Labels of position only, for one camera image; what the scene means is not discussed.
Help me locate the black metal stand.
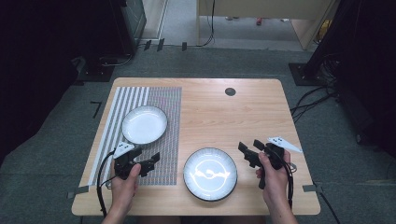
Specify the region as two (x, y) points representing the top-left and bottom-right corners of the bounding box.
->
(288, 0), (348, 88)

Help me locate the person's left hand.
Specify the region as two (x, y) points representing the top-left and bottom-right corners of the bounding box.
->
(109, 163), (142, 217)

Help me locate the right hand-held gripper black cable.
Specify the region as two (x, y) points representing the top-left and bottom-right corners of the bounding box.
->
(280, 157), (296, 210)

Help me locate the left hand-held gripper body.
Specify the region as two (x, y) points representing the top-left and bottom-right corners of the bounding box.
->
(112, 142), (138, 181)

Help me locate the dark equipment cabinet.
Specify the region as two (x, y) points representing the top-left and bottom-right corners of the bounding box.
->
(120, 0), (148, 48)

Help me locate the hand-held gripper black cable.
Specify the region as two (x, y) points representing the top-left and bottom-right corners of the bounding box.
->
(96, 150), (119, 218)
(280, 157), (296, 210)

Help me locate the black hanging cable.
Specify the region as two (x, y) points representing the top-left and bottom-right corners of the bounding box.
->
(195, 0), (217, 49)

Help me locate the yellow object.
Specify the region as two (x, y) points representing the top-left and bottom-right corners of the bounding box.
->
(318, 19), (333, 42)

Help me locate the grey tape piece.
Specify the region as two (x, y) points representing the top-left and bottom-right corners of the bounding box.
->
(302, 183), (324, 193)
(66, 185), (91, 201)

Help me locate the black flat stand base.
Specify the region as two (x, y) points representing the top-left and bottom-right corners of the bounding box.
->
(76, 55), (116, 83)

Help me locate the plain white plate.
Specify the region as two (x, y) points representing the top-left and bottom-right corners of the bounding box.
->
(120, 105), (169, 146)

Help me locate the left hand-held gripper black cable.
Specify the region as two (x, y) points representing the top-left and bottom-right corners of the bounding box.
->
(96, 150), (119, 218)

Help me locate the light wooden cabinet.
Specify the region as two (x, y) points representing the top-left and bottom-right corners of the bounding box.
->
(195, 0), (340, 51)

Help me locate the grey striped placemat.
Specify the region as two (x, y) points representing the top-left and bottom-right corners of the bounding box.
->
(87, 86), (183, 187)

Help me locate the dark-rimmed white plate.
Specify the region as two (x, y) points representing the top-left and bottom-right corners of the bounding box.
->
(182, 147), (239, 203)

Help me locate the black curtain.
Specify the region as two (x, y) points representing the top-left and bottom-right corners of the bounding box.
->
(334, 0), (396, 158)
(0, 0), (127, 164)

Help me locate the bundle of black floor cables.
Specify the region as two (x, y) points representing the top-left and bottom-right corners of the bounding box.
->
(290, 85), (341, 124)

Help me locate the person's right hand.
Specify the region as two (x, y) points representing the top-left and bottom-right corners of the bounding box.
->
(255, 150), (292, 210)

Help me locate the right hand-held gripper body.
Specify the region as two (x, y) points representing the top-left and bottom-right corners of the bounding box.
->
(261, 135), (304, 171)

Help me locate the thin black floor cable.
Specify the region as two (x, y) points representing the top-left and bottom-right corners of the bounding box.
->
(98, 51), (134, 68)

